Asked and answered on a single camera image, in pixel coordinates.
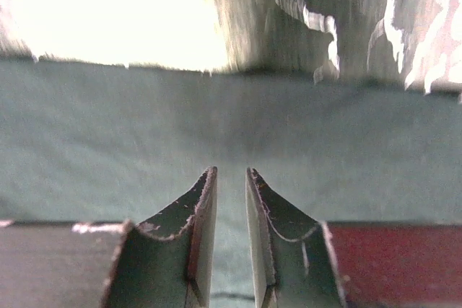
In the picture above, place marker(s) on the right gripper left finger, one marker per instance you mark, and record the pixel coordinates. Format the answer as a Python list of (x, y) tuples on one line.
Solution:
[(166, 260)]

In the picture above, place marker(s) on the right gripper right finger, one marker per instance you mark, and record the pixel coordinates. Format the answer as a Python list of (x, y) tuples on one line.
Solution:
[(291, 262)]

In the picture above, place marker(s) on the black t-shirt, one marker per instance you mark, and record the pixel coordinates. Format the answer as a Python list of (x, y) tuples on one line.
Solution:
[(85, 142)]

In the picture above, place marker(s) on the folded pink t-shirt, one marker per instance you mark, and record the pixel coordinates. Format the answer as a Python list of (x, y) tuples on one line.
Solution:
[(397, 265)]

